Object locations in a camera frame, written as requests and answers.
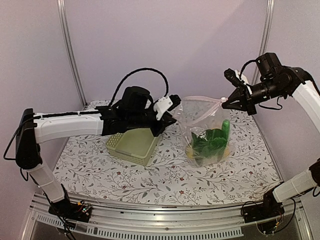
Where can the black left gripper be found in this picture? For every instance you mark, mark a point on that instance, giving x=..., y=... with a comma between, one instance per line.
x=166, y=118

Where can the beige perforated plastic basket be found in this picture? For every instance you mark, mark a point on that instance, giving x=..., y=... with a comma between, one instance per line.
x=135, y=146

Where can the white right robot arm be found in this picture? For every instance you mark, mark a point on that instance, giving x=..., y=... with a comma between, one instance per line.
x=289, y=100

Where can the green bok choy toy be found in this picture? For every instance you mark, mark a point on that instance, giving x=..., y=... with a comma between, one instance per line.
x=208, y=147

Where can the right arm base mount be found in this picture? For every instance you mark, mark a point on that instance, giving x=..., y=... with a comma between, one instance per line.
x=269, y=208

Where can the orange fruit toy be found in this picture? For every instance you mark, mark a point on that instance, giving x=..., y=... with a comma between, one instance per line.
x=225, y=154

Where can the aluminium front rail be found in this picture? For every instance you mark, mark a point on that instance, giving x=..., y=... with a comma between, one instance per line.
x=116, y=220

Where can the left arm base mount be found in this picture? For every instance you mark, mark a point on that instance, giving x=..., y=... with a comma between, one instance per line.
x=66, y=209

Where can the clear zip top bag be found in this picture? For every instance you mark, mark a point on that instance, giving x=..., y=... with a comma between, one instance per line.
x=197, y=114

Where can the floral patterned tablecloth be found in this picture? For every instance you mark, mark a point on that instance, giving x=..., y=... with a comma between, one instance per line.
x=86, y=168

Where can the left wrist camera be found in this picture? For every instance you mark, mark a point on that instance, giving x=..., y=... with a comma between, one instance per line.
x=165, y=104

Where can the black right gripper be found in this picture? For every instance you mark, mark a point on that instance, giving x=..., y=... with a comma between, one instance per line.
x=246, y=102

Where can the yellow lemon toy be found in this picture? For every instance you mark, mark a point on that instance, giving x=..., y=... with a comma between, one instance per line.
x=190, y=152

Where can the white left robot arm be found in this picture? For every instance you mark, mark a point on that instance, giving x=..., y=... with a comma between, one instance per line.
x=37, y=128

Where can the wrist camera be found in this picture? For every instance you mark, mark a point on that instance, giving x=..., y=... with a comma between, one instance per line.
x=233, y=76
x=165, y=104

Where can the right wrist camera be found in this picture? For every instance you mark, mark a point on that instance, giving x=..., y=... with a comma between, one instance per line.
x=233, y=76

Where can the green cucumber toy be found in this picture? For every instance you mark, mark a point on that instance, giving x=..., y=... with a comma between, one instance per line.
x=225, y=127

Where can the left aluminium frame post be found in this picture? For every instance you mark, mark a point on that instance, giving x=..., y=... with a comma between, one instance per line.
x=70, y=52

